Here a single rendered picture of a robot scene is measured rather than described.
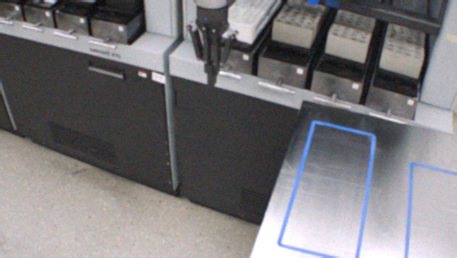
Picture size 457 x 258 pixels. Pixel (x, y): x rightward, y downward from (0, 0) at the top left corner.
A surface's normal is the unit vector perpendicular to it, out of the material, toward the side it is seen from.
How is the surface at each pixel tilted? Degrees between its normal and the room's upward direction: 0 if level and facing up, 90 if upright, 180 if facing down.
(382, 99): 90
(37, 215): 0
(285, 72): 90
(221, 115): 90
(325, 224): 0
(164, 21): 90
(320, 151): 0
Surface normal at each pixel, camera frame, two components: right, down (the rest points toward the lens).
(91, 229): 0.03, -0.74
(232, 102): -0.38, 0.61
